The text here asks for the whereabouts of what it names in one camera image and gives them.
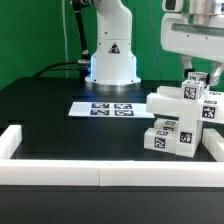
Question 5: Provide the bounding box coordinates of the white chair back part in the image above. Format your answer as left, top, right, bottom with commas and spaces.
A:
146, 86, 224, 157

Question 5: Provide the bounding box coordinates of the small white tagged cube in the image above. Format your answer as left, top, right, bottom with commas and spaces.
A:
188, 72, 208, 85

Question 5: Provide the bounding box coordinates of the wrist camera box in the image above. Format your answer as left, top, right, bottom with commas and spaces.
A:
162, 0, 183, 12

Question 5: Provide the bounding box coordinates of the white base tag sheet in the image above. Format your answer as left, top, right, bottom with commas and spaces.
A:
68, 102, 154, 118

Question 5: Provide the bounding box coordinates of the white obstacle fence wall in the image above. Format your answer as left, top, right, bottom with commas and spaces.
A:
0, 125, 224, 187

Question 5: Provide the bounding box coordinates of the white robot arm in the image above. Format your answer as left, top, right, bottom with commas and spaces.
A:
71, 0, 224, 89

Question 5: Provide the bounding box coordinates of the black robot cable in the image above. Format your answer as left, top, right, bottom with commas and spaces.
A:
32, 9, 92, 78

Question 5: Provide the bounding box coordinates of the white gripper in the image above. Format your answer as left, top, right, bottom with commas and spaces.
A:
161, 13, 224, 86

